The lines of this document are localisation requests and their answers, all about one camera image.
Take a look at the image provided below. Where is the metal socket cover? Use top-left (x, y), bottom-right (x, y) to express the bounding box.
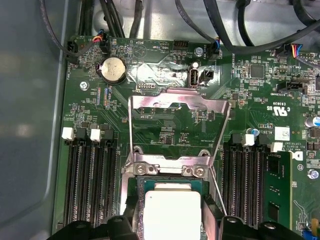
top-left (127, 87), bottom-right (232, 167)

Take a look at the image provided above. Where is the CPU socket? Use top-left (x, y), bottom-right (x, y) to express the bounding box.
top-left (119, 149), bottom-right (218, 240)

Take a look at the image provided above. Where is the silver coin battery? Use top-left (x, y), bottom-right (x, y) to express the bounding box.
top-left (96, 56), bottom-right (128, 85)

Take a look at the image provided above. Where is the silver square CPU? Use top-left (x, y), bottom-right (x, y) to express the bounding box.
top-left (136, 176), bottom-right (211, 240)

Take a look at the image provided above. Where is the black PC case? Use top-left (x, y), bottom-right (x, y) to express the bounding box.
top-left (0, 0), bottom-right (320, 240)

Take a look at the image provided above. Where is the green RAM stick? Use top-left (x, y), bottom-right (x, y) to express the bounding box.
top-left (264, 151), bottom-right (293, 223)

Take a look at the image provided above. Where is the metal USB port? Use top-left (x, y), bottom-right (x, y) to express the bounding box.
top-left (186, 67), bottom-right (201, 89)

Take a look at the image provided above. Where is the green motherboard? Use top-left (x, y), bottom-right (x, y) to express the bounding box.
top-left (51, 34), bottom-right (320, 240)

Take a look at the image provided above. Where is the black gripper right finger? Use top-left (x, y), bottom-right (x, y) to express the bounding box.
top-left (201, 194), bottom-right (305, 240)

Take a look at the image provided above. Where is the black cable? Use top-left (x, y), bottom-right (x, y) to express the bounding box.
top-left (39, 0), bottom-right (76, 57)
top-left (174, 0), bottom-right (219, 44)
top-left (129, 0), bottom-right (145, 38)
top-left (203, 0), bottom-right (320, 50)
top-left (236, 0), bottom-right (254, 46)
top-left (98, 0), bottom-right (126, 38)
top-left (291, 0), bottom-right (320, 23)

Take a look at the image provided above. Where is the blue expansion slot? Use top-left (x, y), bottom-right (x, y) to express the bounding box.
top-left (301, 229), bottom-right (316, 240)

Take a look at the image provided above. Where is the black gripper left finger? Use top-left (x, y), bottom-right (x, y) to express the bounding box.
top-left (49, 195), bottom-right (145, 240)

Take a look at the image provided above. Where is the metal locking lever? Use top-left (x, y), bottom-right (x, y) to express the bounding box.
top-left (119, 159), bottom-right (131, 216)
top-left (209, 164), bottom-right (228, 217)

